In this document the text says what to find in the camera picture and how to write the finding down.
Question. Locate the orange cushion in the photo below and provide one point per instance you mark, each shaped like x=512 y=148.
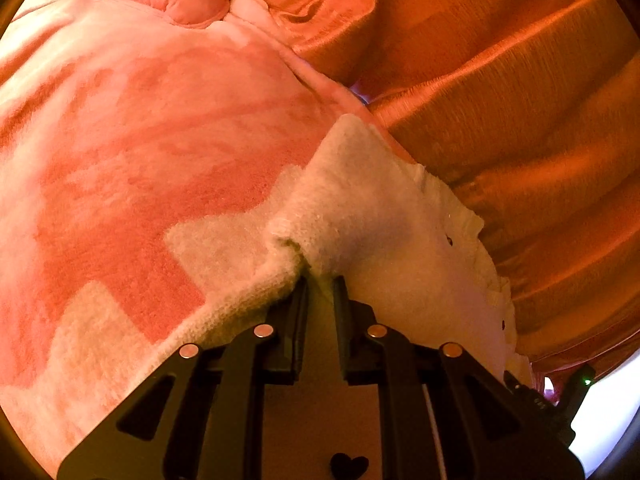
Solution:
x=325 y=15

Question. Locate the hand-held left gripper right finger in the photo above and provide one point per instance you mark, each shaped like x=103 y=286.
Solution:
x=341 y=310

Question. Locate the pink white patterned blanket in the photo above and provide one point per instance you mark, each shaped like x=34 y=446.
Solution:
x=125 y=160

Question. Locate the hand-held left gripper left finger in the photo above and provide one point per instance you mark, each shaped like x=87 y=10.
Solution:
x=300 y=310

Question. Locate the orange curtain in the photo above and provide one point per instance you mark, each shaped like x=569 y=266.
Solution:
x=510 y=85

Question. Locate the white fuzzy small garment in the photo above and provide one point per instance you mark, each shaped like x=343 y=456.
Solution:
x=370 y=220

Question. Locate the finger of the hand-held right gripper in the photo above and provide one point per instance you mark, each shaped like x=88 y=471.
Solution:
x=525 y=392

